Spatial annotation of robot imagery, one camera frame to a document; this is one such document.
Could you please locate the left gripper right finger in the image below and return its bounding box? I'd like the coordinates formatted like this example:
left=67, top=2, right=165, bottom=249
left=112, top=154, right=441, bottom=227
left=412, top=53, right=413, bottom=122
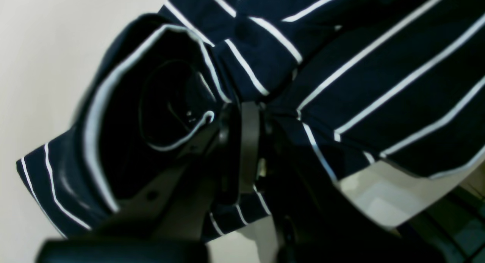
left=261, top=119, right=446, bottom=263

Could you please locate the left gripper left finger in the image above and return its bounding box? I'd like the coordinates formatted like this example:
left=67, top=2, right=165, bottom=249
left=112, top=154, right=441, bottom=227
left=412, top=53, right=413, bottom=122
left=36, top=102, right=261, bottom=263

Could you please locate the navy white striped T-shirt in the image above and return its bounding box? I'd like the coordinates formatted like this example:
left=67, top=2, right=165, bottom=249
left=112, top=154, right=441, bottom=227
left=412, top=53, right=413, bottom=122
left=17, top=0, right=484, bottom=238

